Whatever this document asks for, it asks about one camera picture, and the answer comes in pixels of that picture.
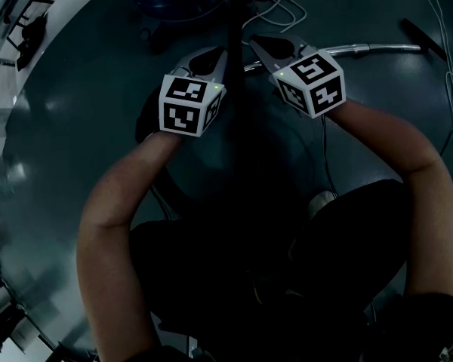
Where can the black equipment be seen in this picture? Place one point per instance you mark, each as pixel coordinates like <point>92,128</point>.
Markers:
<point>2,330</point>

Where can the silver vacuum cleaner wand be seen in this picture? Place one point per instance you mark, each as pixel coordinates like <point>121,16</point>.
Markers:
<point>381,47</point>

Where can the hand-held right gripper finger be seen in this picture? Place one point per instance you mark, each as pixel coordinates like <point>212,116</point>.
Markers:
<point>263,57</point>
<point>296,40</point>

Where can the person's right forearm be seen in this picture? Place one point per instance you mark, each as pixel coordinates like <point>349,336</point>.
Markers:
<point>419,157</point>

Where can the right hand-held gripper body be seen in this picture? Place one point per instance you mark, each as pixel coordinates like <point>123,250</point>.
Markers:
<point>311,85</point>

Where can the person's black trousers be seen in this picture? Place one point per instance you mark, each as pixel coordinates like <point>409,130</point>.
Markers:
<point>249,258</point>

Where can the person's black shirt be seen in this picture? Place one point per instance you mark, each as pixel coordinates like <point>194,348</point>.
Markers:
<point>423,326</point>

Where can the black device on stand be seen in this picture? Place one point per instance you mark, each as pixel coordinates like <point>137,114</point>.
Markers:
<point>32,40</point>

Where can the person's left forearm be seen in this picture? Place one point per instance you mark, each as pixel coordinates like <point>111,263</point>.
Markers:
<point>109,221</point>

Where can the black floor nozzle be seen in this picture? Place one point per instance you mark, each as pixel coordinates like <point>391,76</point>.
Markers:
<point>423,36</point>

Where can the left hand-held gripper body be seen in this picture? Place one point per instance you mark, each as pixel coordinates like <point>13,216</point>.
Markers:
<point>181,121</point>

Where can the person's pale shoe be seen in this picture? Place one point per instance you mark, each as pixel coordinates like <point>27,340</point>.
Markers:
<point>321,202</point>

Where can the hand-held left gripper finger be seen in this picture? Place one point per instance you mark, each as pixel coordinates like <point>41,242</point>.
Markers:
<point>220,66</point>
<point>188,59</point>

